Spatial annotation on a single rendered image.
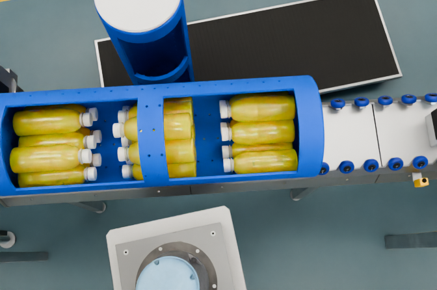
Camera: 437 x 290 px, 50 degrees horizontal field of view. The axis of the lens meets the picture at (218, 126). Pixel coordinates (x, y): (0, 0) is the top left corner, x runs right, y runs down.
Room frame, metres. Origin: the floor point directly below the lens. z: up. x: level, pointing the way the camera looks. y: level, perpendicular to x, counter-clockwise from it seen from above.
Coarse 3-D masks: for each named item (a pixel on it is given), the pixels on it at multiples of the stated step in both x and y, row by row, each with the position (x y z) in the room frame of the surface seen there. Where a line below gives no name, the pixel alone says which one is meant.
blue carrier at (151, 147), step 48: (0, 96) 0.40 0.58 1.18; (48, 96) 0.40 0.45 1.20; (96, 96) 0.39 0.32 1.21; (144, 96) 0.39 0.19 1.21; (192, 96) 0.45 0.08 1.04; (0, 144) 0.26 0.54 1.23; (96, 144) 0.32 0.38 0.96; (144, 144) 0.26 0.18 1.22; (0, 192) 0.16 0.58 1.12; (48, 192) 0.16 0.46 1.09
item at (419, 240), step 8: (424, 232) 0.08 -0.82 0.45; (432, 232) 0.08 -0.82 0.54; (392, 240) 0.06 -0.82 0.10; (400, 240) 0.06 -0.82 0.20; (408, 240) 0.06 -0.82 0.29; (416, 240) 0.05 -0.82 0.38; (424, 240) 0.05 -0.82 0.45; (432, 240) 0.05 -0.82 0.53; (392, 248) 0.02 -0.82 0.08; (400, 248) 0.02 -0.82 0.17
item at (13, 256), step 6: (0, 252) 0.00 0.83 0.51; (6, 252) 0.00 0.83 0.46; (12, 252) 0.00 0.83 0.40; (18, 252) 0.00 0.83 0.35; (24, 252) 0.00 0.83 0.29; (30, 252) 0.00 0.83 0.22; (36, 252) 0.00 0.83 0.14; (42, 252) 0.00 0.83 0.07; (0, 258) -0.02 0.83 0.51; (6, 258) -0.02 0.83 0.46; (12, 258) -0.02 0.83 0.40; (18, 258) -0.02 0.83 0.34; (24, 258) -0.02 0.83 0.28; (30, 258) -0.02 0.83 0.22; (36, 258) -0.02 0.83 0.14; (42, 258) -0.02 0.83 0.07
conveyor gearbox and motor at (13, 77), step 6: (0, 66) 0.63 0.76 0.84; (0, 72) 0.61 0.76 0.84; (6, 72) 0.63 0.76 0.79; (12, 72) 0.67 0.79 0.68; (0, 78) 0.59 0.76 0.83; (6, 78) 0.61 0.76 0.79; (12, 78) 0.63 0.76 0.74; (6, 84) 0.58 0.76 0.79; (12, 84) 0.60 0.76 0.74; (12, 90) 0.58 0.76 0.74; (18, 90) 0.60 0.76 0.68
